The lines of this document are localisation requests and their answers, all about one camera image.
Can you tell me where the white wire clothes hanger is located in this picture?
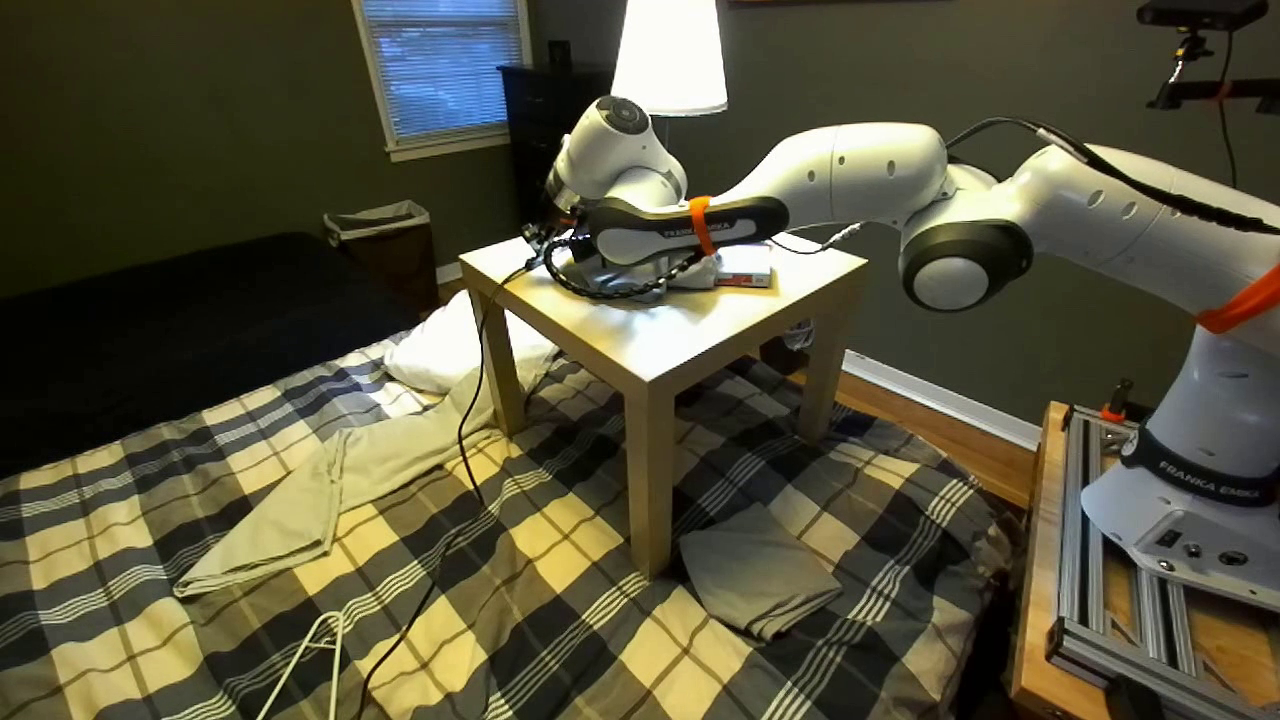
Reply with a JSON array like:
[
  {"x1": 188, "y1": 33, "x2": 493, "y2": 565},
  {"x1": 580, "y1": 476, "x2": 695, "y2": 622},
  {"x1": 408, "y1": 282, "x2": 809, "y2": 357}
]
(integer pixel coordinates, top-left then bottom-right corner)
[{"x1": 251, "y1": 608, "x2": 355, "y2": 720}]

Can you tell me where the dark dresser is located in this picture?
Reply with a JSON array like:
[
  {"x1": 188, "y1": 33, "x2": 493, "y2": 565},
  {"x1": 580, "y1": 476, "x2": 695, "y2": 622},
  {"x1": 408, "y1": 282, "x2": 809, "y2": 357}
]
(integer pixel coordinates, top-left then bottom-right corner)
[{"x1": 496, "y1": 34, "x2": 621, "y2": 233}]

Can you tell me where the large grey cloth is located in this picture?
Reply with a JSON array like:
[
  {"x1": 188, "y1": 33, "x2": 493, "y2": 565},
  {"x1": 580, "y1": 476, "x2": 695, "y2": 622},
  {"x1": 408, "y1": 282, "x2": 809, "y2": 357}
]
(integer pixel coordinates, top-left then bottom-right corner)
[{"x1": 170, "y1": 383, "x2": 500, "y2": 603}]

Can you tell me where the black camera on stand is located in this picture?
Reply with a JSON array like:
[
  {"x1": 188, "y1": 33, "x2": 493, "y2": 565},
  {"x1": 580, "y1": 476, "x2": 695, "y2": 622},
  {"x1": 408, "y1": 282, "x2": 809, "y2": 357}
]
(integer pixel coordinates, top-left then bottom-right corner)
[{"x1": 1133, "y1": 0, "x2": 1280, "y2": 121}]

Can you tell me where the thin lamp power cable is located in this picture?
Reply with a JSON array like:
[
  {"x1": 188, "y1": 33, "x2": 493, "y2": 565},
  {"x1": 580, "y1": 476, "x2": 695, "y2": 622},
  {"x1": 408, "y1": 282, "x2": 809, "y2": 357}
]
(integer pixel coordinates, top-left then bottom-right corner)
[{"x1": 355, "y1": 282, "x2": 565, "y2": 720}]

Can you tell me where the small folded grey cloth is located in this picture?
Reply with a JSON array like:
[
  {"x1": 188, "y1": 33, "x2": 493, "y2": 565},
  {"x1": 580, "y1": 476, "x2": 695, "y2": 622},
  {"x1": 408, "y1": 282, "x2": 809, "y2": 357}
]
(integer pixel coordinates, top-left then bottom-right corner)
[{"x1": 677, "y1": 501, "x2": 848, "y2": 638}]

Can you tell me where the white shade table lamp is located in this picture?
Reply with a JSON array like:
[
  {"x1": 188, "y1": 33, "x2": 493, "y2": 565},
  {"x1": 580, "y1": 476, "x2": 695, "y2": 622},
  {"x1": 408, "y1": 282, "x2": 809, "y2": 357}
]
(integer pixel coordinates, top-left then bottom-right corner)
[{"x1": 607, "y1": 0, "x2": 731, "y2": 121}]

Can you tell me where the light wooden side table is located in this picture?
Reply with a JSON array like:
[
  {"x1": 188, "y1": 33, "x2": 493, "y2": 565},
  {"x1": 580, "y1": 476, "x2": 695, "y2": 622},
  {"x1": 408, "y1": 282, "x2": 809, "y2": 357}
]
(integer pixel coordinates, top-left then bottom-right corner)
[{"x1": 454, "y1": 233, "x2": 873, "y2": 578}]

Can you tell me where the plaid bed comforter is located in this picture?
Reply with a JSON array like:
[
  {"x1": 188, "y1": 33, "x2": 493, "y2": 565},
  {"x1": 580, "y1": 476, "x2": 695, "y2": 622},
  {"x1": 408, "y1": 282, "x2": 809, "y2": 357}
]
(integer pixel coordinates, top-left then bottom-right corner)
[{"x1": 0, "y1": 335, "x2": 1021, "y2": 720}]

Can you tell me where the white framed window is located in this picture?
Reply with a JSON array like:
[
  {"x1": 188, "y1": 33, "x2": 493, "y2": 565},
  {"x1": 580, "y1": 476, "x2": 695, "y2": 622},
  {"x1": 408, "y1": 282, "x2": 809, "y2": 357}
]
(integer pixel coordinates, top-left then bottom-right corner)
[{"x1": 352, "y1": 0, "x2": 537, "y2": 162}]

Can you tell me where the white pillow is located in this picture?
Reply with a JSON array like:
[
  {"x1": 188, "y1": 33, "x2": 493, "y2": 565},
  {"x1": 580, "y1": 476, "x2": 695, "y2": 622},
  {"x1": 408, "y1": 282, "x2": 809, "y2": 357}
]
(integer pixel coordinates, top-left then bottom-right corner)
[{"x1": 380, "y1": 288, "x2": 560, "y2": 399}]

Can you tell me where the dark wicker waste bin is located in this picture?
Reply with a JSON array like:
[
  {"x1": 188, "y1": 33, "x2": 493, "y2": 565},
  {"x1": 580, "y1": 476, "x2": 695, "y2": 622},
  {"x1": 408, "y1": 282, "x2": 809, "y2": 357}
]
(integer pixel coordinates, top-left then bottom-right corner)
[{"x1": 319, "y1": 196, "x2": 441, "y2": 328}]

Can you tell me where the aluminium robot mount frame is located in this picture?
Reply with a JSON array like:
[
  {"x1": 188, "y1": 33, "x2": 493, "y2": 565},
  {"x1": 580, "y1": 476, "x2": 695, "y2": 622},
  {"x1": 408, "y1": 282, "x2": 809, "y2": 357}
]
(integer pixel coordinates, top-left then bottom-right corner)
[{"x1": 1006, "y1": 397, "x2": 1280, "y2": 720}]

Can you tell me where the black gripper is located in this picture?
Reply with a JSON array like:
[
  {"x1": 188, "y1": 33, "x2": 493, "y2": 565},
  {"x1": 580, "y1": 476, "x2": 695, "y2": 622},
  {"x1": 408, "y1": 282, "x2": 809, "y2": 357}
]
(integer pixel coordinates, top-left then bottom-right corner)
[{"x1": 528, "y1": 215, "x2": 604, "y2": 292}]

